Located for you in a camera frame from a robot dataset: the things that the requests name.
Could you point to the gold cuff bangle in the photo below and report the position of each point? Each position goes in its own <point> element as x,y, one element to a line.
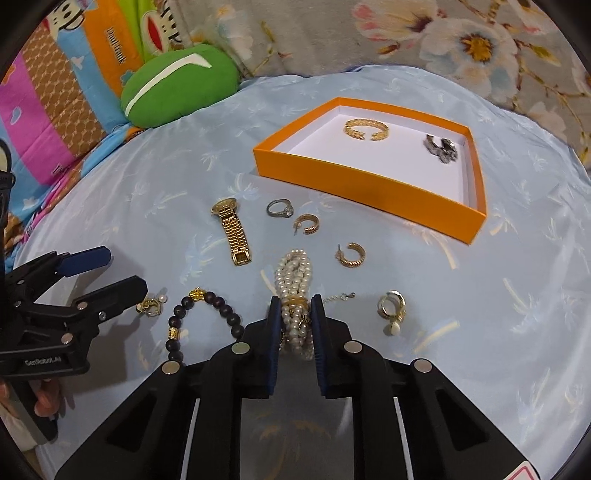
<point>366,129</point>

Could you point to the silver wrist watch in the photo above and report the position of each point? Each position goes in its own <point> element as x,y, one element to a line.
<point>446,150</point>

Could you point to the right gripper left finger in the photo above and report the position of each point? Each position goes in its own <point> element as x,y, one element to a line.
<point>183,421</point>

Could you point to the gold wrist watch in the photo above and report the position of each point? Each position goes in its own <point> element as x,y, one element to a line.
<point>227,212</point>

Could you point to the grey floral blanket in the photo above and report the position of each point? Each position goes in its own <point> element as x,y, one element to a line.
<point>512,53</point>

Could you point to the orange jewelry box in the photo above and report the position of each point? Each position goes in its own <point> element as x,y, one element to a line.
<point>398,175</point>

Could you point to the colourful monkey cartoon blanket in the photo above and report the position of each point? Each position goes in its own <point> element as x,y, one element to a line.
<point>60,98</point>

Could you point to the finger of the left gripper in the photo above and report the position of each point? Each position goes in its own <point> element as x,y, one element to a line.
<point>97,306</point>
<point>40,274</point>

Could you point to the left hand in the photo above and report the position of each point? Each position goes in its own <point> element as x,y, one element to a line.
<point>48,398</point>

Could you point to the gold pearl hoop earring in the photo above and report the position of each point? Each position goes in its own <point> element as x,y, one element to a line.
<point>392,307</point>

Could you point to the green plush cushion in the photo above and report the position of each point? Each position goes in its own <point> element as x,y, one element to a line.
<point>178,83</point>

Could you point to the gold pearl drop earring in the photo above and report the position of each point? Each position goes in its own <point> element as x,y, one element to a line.
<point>151,306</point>

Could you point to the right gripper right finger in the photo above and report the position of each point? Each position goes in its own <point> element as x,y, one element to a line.
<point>409,420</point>

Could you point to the light blue palm bedsheet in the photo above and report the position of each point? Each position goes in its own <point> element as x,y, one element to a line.
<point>506,319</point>

